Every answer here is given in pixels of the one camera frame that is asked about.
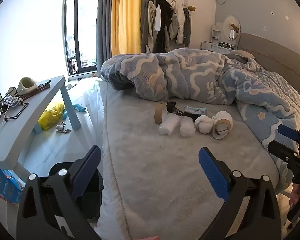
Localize white vanity dresser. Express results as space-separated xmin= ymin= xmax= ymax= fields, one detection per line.
xmin=201 ymin=22 xmax=238 ymax=54

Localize white thin sticks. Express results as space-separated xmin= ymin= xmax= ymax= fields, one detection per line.
xmin=0 ymin=104 xmax=10 ymax=127

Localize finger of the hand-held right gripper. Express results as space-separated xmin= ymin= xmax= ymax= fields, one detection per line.
xmin=267 ymin=140 xmax=300 ymax=165
xmin=277 ymin=124 xmax=300 ymax=142

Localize person's right hand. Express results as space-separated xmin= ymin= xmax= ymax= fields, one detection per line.
xmin=289 ymin=183 xmax=300 ymax=205

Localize yellow plastic bag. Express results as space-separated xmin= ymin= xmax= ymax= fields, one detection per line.
xmin=38 ymin=101 xmax=66 ymax=131

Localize white hanging shirt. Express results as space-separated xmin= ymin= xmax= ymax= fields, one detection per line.
xmin=153 ymin=4 xmax=163 ymax=32

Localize blue white tissue packet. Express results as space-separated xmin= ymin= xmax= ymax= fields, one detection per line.
xmin=184 ymin=106 xmax=207 ymax=114

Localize black trash bin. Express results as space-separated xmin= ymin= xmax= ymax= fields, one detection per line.
xmin=49 ymin=162 xmax=102 ymax=222

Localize beige pillow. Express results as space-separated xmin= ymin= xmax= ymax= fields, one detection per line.
xmin=231 ymin=49 xmax=256 ymax=60

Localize grey bed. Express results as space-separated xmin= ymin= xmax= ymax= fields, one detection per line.
xmin=97 ymin=80 xmax=300 ymax=240

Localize green fluffy slipper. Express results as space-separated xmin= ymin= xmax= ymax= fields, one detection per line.
xmin=17 ymin=77 xmax=38 ymax=95

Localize beige bed headboard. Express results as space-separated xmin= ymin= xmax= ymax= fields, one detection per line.
xmin=236 ymin=32 xmax=300 ymax=105

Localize white plastic wrap wad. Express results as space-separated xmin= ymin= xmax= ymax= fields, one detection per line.
xmin=179 ymin=117 xmax=196 ymax=138
xmin=158 ymin=112 xmax=177 ymax=136

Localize grey hanging coat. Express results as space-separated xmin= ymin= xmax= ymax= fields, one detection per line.
xmin=141 ymin=0 xmax=157 ymax=53

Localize small blue white packets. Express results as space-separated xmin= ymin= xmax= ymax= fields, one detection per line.
xmin=4 ymin=97 xmax=23 ymax=106

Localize yellow curtain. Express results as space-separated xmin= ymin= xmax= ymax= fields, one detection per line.
xmin=111 ymin=0 xmax=143 ymax=57

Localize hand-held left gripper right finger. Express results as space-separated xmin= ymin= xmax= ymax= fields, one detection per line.
xmin=199 ymin=147 xmax=284 ymax=240

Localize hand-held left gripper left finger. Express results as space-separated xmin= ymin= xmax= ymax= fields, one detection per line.
xmin=17 ymin=145 xmax=102 ymax=240

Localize light blue table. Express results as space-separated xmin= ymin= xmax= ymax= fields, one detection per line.
xmin=0 ymin=75 xmax=82 ymax=178

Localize blue printed carton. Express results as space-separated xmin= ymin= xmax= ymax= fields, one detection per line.
xmin=0 ymin=166 xmax=26 ymax=204

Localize brown cardboard tape core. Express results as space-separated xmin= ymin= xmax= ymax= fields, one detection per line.
xmin=154 ymin=103 xmax=169 ymax=124

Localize black hanging jacket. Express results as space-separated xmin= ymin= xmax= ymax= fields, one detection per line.
xmin=155 ymin=0 xmax=175 ymax=55

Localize black framed glass door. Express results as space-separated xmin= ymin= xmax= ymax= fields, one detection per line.
xmin=64 ymin=0 xmax=101 ymax=77

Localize blue plush toy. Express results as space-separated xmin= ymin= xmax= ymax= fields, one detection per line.
xmin=63 ymin=103 xmax=87 ymax=119

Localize grey-green hanging garment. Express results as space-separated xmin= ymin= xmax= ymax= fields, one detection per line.
xmin=182 ymin=6 xmax=192 ymax=47

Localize beige hanging garment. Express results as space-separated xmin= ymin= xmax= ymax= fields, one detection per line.
xmin=168 ymin=0 xmax=187 ymax=46

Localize torn white-lined cardboard ring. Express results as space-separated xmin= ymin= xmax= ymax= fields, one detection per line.
xmin=212 ymin=120 xmax=234 ymax=140

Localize blue printed fleece blanket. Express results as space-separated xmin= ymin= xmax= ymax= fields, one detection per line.
xmin=100 ymin=48 xmax=300 ymax=155

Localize black wire rack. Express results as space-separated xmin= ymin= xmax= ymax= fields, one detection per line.
xmin=1 ymin=86 xmax=30 ymax=120

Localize round vanity mirror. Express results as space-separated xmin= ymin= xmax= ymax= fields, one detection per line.
xmin=223 ymin=15 xmax=241 ymax=42

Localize grey curtain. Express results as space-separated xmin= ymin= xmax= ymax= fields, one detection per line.
xmin=96 ymin=0 xmax=115 ymax=72

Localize dark wooden sticks bundle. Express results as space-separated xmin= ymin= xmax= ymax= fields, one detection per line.
xmin=18 ymin=79 xmax=52 ymax=98

